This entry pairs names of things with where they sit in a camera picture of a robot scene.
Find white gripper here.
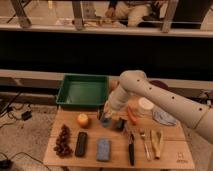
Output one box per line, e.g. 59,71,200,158
97,102,125,131

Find blue cup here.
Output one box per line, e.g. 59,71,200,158
101,116,112,127

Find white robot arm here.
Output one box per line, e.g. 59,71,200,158
103,70,213,144

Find orange carrot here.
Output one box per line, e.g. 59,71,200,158
126,106,137,125

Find blue sponge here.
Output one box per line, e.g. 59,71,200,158
96,139,110,162

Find yellow apple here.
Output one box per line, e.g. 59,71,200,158
77,113,89,128

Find white cup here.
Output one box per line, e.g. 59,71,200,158
137,97,154,116

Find black remote control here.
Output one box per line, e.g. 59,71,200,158
75,132,88,157

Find green plastic tray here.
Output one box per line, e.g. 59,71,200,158
56,74,109,108

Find bunch of dark grapes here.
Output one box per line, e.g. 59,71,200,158
53,125,73,158

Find dark red bowl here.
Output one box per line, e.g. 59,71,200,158
150,80,169,90

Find black power adapter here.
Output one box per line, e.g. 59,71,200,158
21,111,32,121

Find person in background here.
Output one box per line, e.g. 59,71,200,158
105,0,165,27

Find black handled knife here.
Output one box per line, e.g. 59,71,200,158
128,133,135,166

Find black floor cable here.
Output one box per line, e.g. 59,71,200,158
0,151,51,171

